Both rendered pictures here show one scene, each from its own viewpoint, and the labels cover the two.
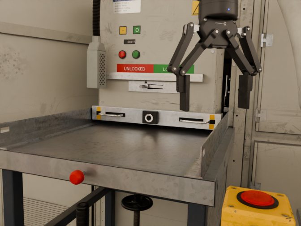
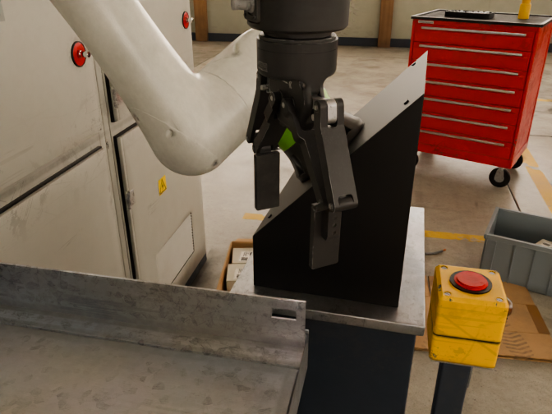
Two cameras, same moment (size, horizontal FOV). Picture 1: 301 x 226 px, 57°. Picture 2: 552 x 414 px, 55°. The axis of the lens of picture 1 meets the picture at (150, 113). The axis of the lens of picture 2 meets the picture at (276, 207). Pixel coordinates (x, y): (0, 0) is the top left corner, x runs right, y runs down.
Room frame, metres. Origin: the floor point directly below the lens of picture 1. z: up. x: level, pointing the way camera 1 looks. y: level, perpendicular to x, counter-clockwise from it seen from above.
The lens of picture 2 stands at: (0.65, 0.37, 1.27)
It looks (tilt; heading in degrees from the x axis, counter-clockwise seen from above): 26 degrees down; 262
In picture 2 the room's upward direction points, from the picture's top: straight up
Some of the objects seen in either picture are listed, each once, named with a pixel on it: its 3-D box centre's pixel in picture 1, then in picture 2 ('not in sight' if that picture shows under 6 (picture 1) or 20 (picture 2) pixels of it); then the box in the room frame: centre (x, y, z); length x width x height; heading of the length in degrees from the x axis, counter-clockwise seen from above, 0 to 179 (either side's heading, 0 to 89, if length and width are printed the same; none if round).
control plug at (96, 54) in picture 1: (97, 65); not in sight; (1.10, 0.21, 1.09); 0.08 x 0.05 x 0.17; 160
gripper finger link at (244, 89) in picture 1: (243, 91); (267, 181); (0.58, -0.20, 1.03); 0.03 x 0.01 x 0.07; 18
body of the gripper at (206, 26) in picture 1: (217, 24); (296, 80); (0.56, -0.13, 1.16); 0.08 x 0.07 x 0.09; 108
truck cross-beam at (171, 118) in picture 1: (153, 116); not in sight; (1.11, -0.01, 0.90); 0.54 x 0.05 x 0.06; 70
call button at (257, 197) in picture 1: (256, 201); (470, 283); (0.33, -0.14, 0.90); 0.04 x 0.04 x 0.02
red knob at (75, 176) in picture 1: (79, 176); not in sight; (0.62, 0.16, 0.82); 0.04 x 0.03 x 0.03; 160
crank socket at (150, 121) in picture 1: (149, 117); not in sight; (1.07, 0.00, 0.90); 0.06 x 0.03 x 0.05; 70
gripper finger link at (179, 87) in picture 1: (176, 79); (336, 218); (0.53, -0.05, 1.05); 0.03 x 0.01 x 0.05; 108
